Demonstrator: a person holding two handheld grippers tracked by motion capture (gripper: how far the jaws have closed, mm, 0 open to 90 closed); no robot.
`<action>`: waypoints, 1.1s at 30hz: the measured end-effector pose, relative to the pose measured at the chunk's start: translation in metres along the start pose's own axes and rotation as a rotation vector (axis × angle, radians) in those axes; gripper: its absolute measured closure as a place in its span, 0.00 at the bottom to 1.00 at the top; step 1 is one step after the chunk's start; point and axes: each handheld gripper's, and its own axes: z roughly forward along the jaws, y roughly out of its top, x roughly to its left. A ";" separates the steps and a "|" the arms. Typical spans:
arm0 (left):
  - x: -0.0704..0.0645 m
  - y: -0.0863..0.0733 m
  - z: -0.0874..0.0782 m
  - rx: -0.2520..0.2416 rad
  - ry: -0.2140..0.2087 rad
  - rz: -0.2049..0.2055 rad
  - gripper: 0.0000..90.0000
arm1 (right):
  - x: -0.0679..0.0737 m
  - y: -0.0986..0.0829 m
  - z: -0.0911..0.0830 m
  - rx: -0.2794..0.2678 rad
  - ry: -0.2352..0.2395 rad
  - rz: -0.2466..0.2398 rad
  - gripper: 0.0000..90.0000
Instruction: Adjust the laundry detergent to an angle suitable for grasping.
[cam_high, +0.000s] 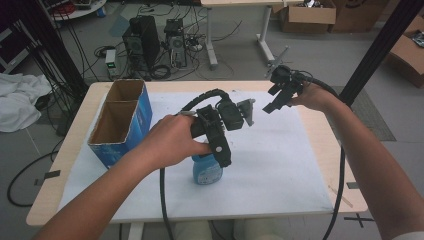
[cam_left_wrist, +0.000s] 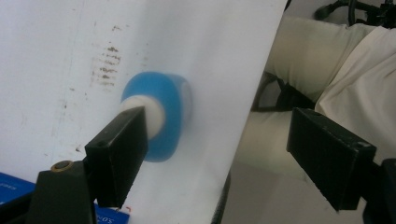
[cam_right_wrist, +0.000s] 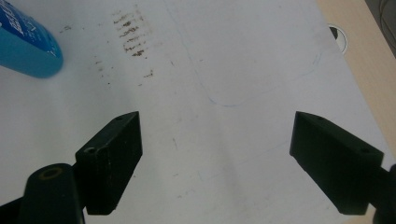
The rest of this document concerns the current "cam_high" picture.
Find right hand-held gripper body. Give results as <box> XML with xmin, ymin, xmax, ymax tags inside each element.
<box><xmin>269</xmin><ymin>64</ymin><xmax>305</xmax><ymax>98</ymax></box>

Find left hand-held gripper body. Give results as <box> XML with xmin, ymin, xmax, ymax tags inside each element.
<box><xmin>190</xmin><ymin>98</ymin><xmax>256</xmax><ymax>146</ymax></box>

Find blue plastic bottle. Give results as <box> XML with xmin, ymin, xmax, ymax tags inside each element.
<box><xmin>191</xmin><ymin>153</ymin><xmax>224</xmax><ymax>186</ymax></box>

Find blue cardboard box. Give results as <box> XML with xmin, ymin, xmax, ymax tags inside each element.
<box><xmin>87</xmin><ymin>78</ymin><xmax>154</xmax><ymax>169</ymax></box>

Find person's right hand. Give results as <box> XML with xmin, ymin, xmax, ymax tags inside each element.
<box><xmin>289</xmin><ymin>81</ymin><xmax>338</xmax><ymax>113</ymax></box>

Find person's left hand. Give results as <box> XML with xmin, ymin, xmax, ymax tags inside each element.
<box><xmin>138</xmin><ymin>114</ymin><xmax>213</xmax><ymax>171</ymax></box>

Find metal tripod stand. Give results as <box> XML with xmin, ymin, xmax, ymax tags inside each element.
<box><xmin>264</xmin><ymin>45</ymin><xmax>291</xmax><ymax>79</ymax></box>

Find white table cloth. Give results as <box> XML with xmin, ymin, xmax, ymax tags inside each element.
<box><xmin>58</xmin><ymin>89</ymin><xmax>334</xmax><ymax>224</ymax></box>

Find open brown cardboard box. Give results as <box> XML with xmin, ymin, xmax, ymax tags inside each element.
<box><xmin>279</xmin><ymin>0</ymin><xmax>337</xmax><ymax>34</ymax></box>

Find small black computer tower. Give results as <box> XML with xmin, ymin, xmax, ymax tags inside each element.
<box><xmin>163</xmin><ymin>18</ymin><xmax>188</xmax><ymax>70</ymax></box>

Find grey floor mat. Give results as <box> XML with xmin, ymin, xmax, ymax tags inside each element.
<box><xmin>331</xmin><ymin>85</ymin><xmax>398</xmax><ymax>142</ymax></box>

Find closed brown cardboard box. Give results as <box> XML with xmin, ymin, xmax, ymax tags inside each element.
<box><xmin>329</xmin><ymin>0</ymin><xmax>391</xmax><ymax>34</ymax></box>

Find thin wooden stick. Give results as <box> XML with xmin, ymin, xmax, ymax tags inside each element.
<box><xmin>328</xmin><ymin>184</ymin><xmax>354</xmax><ymax>209</ymax></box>

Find large black computer tower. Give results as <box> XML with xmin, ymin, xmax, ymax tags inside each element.
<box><xmin>122</xmin><ymin>14</ymin><xmax>161</xmax><ymax>74</ymax></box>

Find brown cardboard box with items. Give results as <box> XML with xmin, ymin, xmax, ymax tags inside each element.
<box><xmin>385</xmin><ymin>15</ymin><xmax>424</xmax><ymax>89</ymax></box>

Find white power supply unit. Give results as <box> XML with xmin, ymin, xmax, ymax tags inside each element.
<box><xmin>104</xmin><ymin>49</ymin><xmax>121</xmax><ymax>77</ymax></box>

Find black tape cross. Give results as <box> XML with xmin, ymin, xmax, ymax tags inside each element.
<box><xmin>343</xmin><ymin>213</ymin><xmax>376</xmax><ymax>229</ymax></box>

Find grey tape strip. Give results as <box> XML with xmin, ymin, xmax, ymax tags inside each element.
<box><xmin>34</xmin><ymin>169</ymin><xmax>62</xmax><ymax>187</ymax></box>

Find round white table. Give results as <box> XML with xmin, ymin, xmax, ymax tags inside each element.
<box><xmin>49</xmin><ymin>0</ymin><xmax>108</xmax><ymax>22</ymax></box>

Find white crumpled cloth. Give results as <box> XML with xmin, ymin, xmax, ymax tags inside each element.
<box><xmin>0</xmin><ymin>73</ymin><xmax>53</xmax><ymax>134</ymax></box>

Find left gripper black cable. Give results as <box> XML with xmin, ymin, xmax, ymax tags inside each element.
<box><xmin>159</xmin><ymin>88</ymin><xmax>231</xmax><ymax>240</ymax></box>

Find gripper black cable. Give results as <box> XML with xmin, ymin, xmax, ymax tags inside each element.
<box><xmin>291</xmin><ymin>69</ymin><xmax>348</xmax><ymax>240</ymax></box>
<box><xmin>159</xmin><ymin>88</ymin><xmax>231</xmax><ymax>240</ymax></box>

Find white desk frame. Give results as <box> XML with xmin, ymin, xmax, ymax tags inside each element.
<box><xmin>199</xmin><ymin>0</ymin><xmax>301</xmax><ymax>71</ymax></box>

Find black metal frame post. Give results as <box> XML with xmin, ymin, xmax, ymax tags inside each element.
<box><xmin>338</xmin><ymin>0</ymin><xmax>424</xmax><ymax>108</ymax></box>

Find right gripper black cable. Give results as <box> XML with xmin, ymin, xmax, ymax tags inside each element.
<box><xmin>291</xmin><ymin>69</ymin><xmax>348</xmax><ymax>240</ymax></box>

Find black stand with cables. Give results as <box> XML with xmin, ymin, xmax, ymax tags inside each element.
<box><xmin>19</xmin><ymin>0</ymin><xmax>90</xmax><ymax>101</ymax></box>

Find black floor cable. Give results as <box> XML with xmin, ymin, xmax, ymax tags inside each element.
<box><xmin>6</xmin><ymin>139</ymin><xmax>66</xmax><ymax>208</ymax></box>

